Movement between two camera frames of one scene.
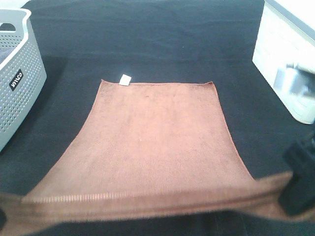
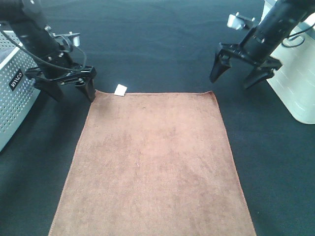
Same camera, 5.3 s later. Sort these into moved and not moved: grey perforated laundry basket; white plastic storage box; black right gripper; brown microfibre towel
Moved: brown microfibre towel; black right gripper
Not moved: grey perforated laundry basket; white plastic storage box
